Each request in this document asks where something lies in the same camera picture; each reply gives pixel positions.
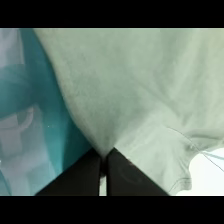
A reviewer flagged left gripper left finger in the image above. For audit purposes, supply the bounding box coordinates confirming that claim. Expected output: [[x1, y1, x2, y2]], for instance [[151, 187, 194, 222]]
[[35, 147, 103, 197]]

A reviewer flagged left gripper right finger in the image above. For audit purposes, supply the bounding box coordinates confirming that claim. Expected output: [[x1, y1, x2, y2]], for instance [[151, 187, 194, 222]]
[[105, 146, 170, 197]]

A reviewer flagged pale green T-shirt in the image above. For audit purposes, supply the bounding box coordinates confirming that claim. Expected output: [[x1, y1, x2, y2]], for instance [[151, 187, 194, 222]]
[[32, 27, 224, 196]]

